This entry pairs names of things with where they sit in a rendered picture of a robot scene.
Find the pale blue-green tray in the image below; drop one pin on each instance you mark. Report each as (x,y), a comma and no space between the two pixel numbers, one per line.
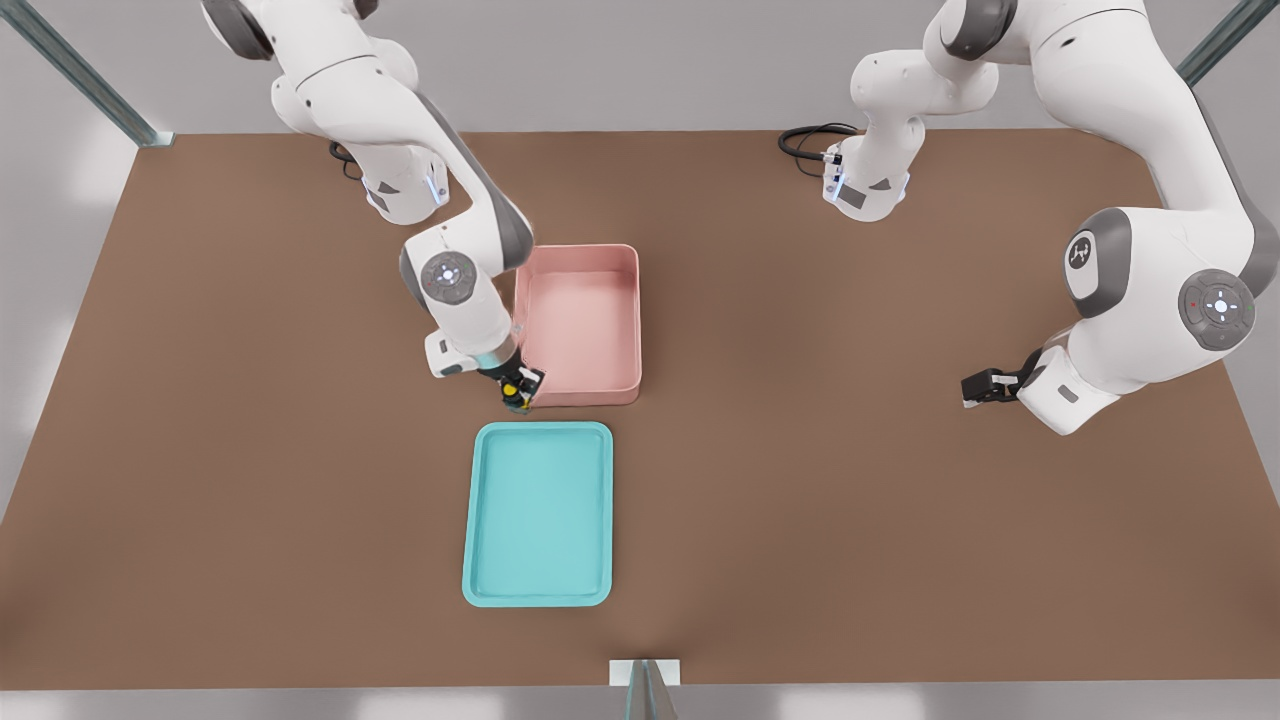
(539,514)

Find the yellow and black button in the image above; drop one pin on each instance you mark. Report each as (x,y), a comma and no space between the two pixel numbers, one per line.
(515,394)

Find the silver frame post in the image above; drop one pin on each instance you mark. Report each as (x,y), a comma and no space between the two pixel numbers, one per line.
(85,75)
(1225,38)
(646,690)

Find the pink rectangular box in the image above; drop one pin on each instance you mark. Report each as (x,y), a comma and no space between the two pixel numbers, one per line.
(585,320)

